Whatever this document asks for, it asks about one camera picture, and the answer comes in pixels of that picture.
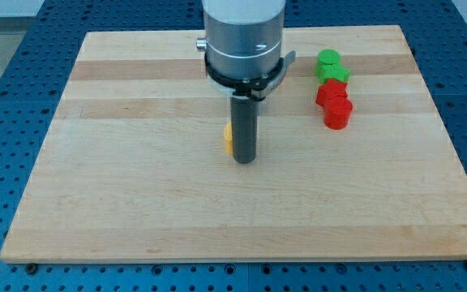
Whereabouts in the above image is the black clamp mount ring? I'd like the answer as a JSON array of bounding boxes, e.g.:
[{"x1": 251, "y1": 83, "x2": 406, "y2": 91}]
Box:
[{"x1": 204, "y1": 50, "x2": 296, "y2": 101}]

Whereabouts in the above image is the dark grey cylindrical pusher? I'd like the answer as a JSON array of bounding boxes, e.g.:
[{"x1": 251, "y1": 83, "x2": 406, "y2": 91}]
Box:
[{"x1": 230, "y1": 97, "x2": 258, "y2": 164}]

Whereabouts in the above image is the yellow heart block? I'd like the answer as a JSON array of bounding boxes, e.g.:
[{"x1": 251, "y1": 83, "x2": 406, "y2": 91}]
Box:
[{"x1": 223, "y1": 122, "x2": 234, "y2": 156}]

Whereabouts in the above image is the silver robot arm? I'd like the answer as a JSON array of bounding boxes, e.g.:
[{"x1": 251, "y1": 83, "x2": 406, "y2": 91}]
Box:
[{"x1": 196, "y1": 0, "x2": 296, "y2": 164}]

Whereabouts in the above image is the green star block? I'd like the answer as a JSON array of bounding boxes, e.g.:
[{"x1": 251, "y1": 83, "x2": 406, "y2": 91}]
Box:
[{"x1": 315, "y1": 63, "x2": 351, "y2": 84}]

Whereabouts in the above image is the red star block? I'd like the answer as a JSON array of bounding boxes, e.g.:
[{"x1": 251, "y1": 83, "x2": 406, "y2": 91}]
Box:
[{"x1": 315, "y1": 79, "x2": 348, "y2": 107}]

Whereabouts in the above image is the green cylinder block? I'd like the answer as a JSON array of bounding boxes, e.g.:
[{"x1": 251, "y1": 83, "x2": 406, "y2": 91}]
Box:
[{"x1": 317, "y1": 49, "x2": 341, "y2": 67}]

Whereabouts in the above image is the red cylinder block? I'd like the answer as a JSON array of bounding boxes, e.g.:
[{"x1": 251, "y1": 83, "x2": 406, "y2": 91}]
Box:
[{"x1": 323, "y1": 97, "x2": 353, "y2": 130}]

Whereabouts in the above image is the wooden board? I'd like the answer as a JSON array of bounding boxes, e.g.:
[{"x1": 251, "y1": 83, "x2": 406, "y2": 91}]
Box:
[{"x1": 0, "y1": 25, "x2": 467, "y2": 264}]

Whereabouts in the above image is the blue perforated table plate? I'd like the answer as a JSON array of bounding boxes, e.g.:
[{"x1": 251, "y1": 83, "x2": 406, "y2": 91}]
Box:
[{"x1": 0, "y1": 0, "x2": 467, "y2": 291}]

